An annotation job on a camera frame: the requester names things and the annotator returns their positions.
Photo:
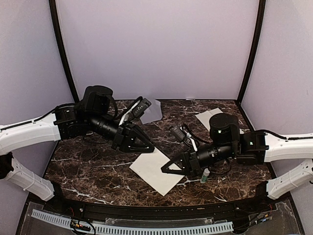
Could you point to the white slotted cable duct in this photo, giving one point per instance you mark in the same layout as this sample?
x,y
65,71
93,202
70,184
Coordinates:
x,y
103,229

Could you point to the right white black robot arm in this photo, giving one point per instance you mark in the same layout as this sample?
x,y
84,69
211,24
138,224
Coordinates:
x,y
257,147

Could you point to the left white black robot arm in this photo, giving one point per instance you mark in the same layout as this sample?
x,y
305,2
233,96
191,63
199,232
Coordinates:
x,y
97,112

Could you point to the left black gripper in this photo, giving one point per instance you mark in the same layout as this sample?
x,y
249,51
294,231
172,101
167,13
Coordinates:
x,y
125,139

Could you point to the beige letter paper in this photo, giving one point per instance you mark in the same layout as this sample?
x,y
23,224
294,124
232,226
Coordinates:
x,y
148,167

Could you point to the green glue stick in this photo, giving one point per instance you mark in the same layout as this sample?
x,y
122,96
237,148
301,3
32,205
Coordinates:
x,y
205,175

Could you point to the black frame post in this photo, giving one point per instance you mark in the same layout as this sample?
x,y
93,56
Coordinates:
x,y
253,50
61,49

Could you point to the black front rail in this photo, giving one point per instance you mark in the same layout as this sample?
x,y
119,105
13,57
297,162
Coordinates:
x,y
103,198

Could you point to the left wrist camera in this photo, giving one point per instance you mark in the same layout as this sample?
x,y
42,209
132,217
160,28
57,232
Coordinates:
x,y
136,110

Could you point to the left black frame post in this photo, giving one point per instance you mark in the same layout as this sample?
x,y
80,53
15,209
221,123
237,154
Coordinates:
x,y
61,49

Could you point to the grey envelope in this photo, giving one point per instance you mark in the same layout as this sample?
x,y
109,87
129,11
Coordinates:
x,y
153,113

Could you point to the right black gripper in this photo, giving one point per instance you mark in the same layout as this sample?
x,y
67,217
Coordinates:
x,y
195,169

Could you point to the right black frame post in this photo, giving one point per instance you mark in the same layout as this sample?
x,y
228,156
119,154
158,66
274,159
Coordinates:
x,y
253,50

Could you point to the small circuit board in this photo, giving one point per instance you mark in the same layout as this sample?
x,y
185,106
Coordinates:
x,y
78,227

